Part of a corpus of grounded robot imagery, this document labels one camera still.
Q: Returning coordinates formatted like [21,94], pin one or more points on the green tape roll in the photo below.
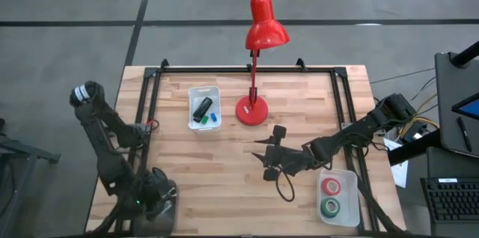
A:
[330,215]

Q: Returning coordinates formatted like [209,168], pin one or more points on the small green stapler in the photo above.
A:
[204,119]

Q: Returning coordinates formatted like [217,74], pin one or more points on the dark metal stand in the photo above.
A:
[22,152]

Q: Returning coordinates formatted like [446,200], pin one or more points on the black pole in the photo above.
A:
[466,56]

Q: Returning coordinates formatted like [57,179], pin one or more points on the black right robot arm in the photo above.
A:
[359,133]

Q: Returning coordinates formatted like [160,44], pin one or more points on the black aluminium table frame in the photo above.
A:
[224,69]

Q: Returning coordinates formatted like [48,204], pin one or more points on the red tape roll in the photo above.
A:
[331,193]

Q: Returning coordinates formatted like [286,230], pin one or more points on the black keyboard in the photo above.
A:
[453,200]

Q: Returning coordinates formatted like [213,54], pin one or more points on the dark grey side desk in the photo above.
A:
[447,110]

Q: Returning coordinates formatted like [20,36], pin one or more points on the tablet with blue screen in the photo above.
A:
[469,109]

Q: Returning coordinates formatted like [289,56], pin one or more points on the white paper sheet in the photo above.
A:
[400,172]

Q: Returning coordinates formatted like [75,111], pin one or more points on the large black stapler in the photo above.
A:
[203,109]

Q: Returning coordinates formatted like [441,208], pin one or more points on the small blue stapler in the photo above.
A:
[213,116]

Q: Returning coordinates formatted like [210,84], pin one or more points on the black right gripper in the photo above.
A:
[288,157]

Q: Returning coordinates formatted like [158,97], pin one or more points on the black power adapter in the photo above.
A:
[414,134]

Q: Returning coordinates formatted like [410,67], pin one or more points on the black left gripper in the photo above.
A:
[159,193]

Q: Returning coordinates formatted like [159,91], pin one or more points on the black support beam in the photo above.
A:
[411,153]

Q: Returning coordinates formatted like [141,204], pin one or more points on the red desk lamp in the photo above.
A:
[263,32]

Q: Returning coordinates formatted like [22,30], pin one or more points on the black pen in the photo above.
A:
[464,133]

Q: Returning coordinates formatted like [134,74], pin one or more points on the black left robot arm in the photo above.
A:
[101,137]

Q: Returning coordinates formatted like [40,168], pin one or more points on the white plain plastic bin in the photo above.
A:
[350,197]

